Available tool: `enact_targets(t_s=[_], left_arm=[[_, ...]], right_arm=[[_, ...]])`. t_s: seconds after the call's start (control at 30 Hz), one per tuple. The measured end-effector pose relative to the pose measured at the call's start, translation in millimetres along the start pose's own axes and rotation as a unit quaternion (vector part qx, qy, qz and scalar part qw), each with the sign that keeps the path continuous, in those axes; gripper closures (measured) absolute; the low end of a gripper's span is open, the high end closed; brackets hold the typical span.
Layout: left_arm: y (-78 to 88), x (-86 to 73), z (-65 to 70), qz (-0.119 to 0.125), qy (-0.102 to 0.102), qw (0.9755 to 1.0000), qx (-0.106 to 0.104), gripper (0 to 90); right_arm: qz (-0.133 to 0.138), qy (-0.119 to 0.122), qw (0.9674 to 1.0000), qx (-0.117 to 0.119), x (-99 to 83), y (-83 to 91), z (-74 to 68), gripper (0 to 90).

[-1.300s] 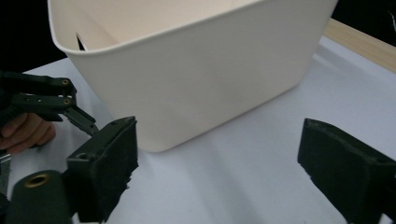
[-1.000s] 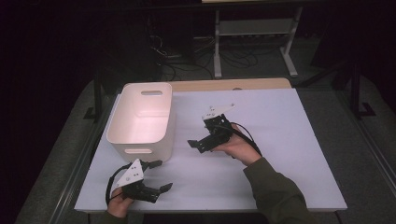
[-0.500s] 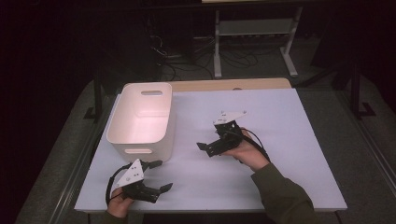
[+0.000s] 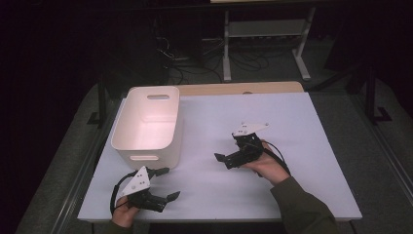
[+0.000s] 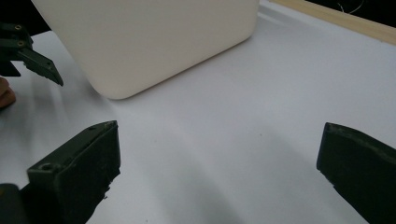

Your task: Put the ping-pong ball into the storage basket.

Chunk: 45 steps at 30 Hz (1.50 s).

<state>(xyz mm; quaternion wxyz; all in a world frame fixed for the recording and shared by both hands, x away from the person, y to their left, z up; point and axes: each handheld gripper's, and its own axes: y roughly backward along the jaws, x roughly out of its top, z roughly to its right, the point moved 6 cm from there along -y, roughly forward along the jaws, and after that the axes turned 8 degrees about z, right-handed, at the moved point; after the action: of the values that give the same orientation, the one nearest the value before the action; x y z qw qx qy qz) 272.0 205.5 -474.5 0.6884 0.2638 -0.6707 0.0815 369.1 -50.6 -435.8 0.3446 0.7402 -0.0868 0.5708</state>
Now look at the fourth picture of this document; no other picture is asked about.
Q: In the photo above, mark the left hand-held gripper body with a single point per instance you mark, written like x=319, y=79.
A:
x=136, y=183

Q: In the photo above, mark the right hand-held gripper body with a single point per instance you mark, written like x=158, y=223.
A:
x=248, y=151

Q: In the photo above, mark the white plastic storage bin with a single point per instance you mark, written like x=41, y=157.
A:
x=146, y=130

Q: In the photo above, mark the person's right hand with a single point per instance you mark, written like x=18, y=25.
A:
x=268, y=169

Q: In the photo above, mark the person's left hand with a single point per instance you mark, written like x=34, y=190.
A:
x=122, y=214

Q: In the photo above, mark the white table board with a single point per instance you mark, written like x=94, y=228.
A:
x=211, y=201

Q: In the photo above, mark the wooden table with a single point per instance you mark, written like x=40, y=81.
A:
x=240, y=88

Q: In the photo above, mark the black metal stand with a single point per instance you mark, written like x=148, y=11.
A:
x=370, y=94
x=102, y=97

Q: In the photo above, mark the white metal desk frame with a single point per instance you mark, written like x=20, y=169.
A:
x=266, y=28

